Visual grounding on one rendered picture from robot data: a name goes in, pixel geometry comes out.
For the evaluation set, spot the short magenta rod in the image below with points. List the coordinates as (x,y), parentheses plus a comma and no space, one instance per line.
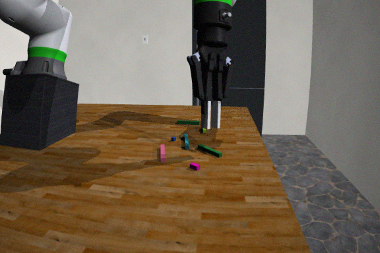
(194,166)

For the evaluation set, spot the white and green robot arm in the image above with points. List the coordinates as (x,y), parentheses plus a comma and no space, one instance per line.
(48,25)

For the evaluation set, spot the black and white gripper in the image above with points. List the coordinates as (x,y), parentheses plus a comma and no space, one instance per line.
(217,67)

